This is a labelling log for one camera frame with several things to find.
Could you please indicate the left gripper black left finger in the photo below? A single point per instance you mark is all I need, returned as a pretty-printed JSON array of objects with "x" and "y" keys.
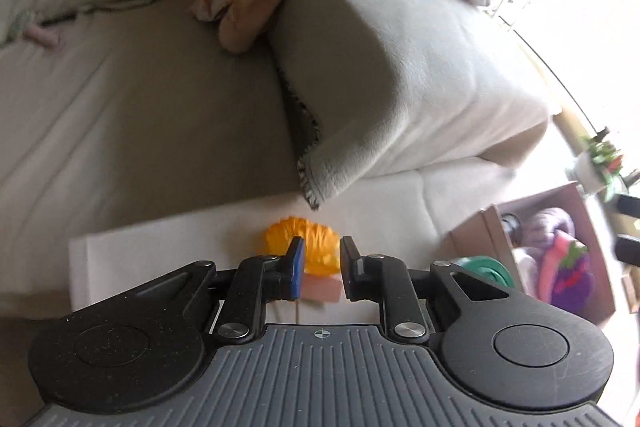
[{"x": 258, "y": 281}]

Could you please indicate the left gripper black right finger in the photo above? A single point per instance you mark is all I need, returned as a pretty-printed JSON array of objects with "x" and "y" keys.
[{"x": 386, "y": 281}]

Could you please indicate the orange plush toy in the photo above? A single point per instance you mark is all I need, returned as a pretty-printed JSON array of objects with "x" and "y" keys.
[{"x": 321, "y": 244}]

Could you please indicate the pink purple plush toy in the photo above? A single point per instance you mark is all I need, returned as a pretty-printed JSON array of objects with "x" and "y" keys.
[{"x": 565, "y": 278}]

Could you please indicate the white foam pad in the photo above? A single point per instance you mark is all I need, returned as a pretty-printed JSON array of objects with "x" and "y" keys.
[{"x": 406, "y": 215}]

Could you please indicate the green tape roll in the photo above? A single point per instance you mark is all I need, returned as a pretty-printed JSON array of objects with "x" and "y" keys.
[{"x": 487, "y": 267}]

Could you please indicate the pink cardboard storage box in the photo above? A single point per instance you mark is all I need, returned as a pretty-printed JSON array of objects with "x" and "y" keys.
[{"x": 547, "y": 244}]

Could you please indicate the grey fabric sofa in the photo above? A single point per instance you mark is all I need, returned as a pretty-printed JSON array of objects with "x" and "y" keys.
[{"x": 142, "y": 114}]

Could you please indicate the potted green plant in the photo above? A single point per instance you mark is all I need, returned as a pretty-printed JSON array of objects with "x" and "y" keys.
[{"x": 597, "y": 165}]

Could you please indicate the teal pink mushroom toy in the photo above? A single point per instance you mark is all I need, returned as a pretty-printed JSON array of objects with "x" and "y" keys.
[{"x": 35, "y": 27}]

